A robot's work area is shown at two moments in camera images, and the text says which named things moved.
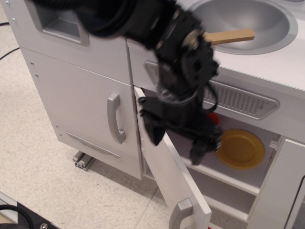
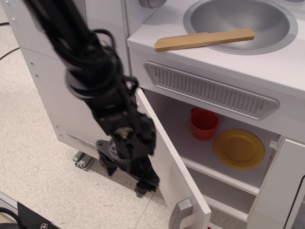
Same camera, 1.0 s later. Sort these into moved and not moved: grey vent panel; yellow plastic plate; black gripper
Moved: black gripper
Not moved: yellow plastic plate; grey vent panel
